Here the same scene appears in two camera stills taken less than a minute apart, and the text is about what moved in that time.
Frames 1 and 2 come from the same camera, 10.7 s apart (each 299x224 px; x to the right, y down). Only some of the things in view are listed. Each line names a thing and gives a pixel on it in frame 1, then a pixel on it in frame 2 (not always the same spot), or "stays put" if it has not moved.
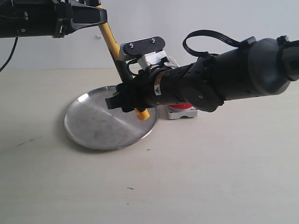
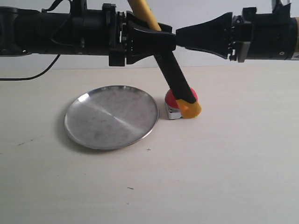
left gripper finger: x=83 y=16 to x=140 y=43
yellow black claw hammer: x=142 y=115 to x=178 y=82
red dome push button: x=178 y=110 stays put
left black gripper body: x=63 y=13 to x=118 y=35
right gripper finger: x=114 y=102 to x=214 y=36
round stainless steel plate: x=90 y=123 stays put
